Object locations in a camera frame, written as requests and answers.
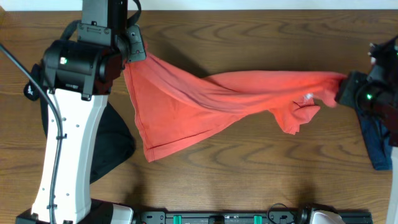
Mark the red orange t-shirt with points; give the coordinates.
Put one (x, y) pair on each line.
(175, 109)

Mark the folded blue denim garment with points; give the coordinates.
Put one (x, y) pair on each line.
(376, 138)

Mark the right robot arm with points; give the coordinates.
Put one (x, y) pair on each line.
(374, 97)

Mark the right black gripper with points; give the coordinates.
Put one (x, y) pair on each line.
(349, 88)

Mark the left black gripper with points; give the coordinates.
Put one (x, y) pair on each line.
(140, 53)

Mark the black t-shirt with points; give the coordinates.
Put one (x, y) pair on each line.
(114, 142)

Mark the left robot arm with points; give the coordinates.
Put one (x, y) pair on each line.
(79, 70)

